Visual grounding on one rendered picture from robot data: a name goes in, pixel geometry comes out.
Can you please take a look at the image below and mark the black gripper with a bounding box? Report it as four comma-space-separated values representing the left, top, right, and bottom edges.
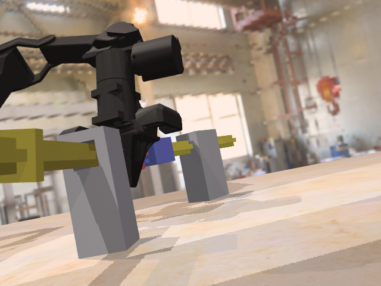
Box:
91, 79, 183, 188

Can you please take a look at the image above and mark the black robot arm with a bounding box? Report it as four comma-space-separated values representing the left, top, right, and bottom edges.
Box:
0, 21, 184, 108

